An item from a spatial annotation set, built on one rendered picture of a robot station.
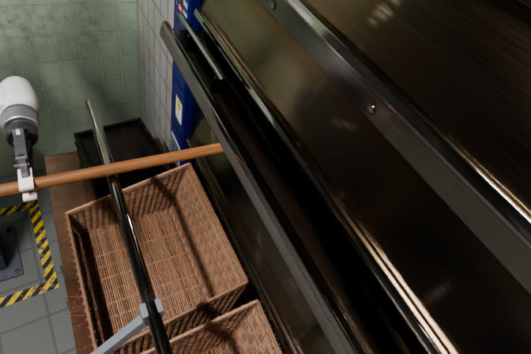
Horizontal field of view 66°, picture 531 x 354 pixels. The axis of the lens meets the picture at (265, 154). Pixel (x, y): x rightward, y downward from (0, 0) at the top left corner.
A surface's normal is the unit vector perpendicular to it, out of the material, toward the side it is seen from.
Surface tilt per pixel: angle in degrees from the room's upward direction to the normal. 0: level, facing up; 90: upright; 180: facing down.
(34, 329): 0
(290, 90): 70
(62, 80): 90
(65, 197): 0
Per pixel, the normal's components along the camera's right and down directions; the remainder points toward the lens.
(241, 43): -0.77, -0.06
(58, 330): 0.18, -0.70
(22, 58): 0.43, 0.69
